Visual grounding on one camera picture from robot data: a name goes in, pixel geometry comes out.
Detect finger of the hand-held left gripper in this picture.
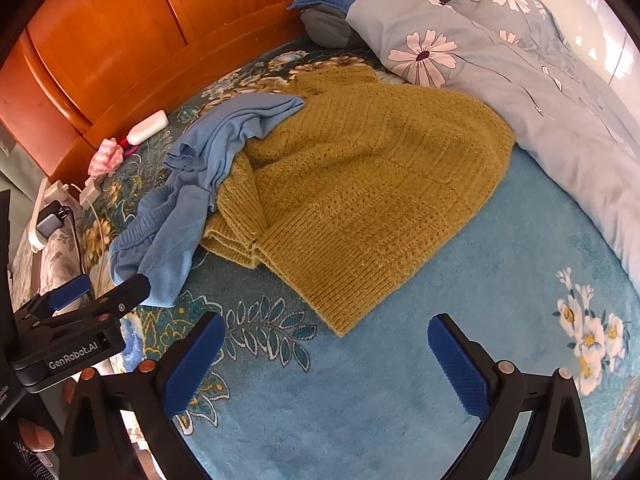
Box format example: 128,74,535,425
15,275,92,318
30,274,152,332

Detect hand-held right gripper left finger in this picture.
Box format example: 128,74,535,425
60,311,227,480

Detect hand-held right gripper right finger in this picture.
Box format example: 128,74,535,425
427,313,593,480

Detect light blue fleece pants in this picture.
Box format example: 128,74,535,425
109,92,306,308

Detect yellow knitted sweater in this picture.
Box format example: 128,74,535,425
200,66,516,338

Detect white power strip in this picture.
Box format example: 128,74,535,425
30,177,83,253

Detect teal floral bed blanket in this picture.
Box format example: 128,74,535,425
80,35,640,480

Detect grey plug adapter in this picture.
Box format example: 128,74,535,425
37,200,71,238

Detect white charger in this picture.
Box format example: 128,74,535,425
80,175,103,208

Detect pink white cloth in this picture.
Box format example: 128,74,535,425
89,137,123,177

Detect white plastic bottle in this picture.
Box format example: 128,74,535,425
126,110,169,146

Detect wooden headboard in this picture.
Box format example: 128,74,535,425
0,0,416,181

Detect light blue floral duvet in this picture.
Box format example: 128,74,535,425
345,0,640,306

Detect grey pillow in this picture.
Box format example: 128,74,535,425
301,6,366,50

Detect white glossy wardrobe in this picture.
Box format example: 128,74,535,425
565,0,640,91

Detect black cable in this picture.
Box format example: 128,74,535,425
69,209,85,277

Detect white cable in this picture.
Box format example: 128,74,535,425
70,182,112,263

